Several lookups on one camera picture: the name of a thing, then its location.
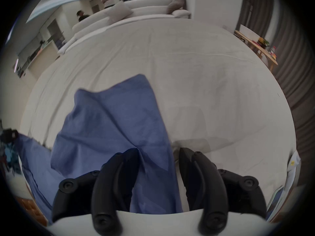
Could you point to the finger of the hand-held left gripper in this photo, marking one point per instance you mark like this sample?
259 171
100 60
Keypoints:
8 134

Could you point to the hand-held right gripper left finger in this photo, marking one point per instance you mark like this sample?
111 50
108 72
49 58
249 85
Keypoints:
105 188

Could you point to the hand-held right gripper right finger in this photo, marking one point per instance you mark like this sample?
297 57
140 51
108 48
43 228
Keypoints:
209 188

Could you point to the blue garment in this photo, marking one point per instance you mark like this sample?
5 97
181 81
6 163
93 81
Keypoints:
110 122

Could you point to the white counter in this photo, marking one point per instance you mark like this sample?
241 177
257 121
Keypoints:
40 58

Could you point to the white printed paper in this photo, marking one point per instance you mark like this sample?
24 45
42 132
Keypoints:
292 171

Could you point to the bed with beige sheet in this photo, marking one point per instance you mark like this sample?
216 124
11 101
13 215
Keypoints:
196 82

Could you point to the wooden table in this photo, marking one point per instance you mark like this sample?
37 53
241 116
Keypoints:
262 49

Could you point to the grey curtain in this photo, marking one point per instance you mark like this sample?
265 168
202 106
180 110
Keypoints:
290 58

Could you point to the white pillow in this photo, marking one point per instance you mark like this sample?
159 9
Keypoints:
118 11

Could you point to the grey cushion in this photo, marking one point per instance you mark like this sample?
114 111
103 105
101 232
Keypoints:
176 5

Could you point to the white padded headboard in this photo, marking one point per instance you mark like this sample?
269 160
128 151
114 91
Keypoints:
147 3

